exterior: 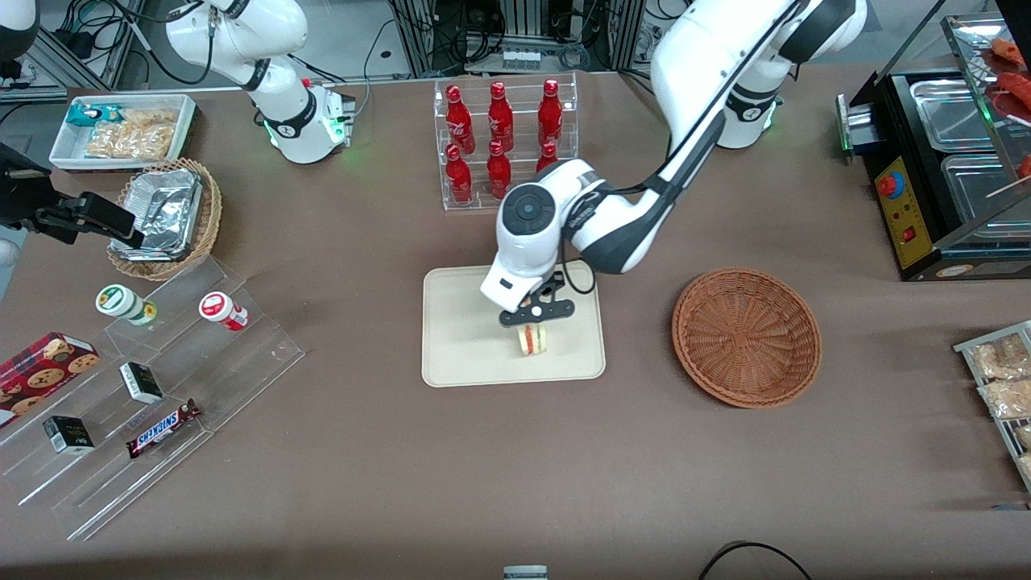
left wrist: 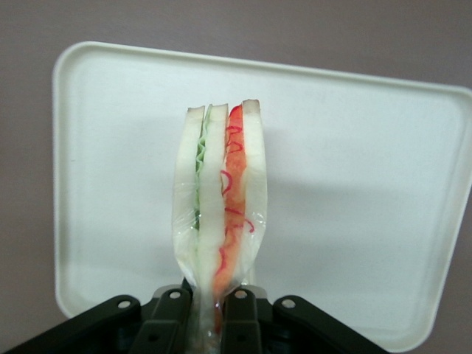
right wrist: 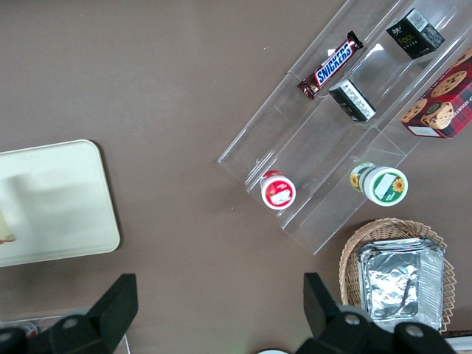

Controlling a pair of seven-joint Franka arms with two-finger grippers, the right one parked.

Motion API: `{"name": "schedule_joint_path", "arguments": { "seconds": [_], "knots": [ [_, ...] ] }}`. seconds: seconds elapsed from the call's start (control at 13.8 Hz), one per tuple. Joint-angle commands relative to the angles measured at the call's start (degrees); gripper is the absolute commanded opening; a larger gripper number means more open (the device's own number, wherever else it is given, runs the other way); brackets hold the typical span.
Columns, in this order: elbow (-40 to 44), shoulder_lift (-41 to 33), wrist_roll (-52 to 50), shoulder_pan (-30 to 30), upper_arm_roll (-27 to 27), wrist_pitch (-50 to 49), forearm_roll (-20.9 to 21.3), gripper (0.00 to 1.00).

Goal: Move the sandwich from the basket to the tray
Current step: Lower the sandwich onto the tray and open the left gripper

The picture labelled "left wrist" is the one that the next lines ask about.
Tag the triangle sandwich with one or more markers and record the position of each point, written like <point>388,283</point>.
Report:
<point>217,191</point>

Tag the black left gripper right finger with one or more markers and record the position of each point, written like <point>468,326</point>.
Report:
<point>243,324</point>

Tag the cream rectangular serving tray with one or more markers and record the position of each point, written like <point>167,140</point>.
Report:
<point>350,166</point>

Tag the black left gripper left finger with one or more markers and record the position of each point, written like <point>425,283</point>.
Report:
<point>158,324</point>

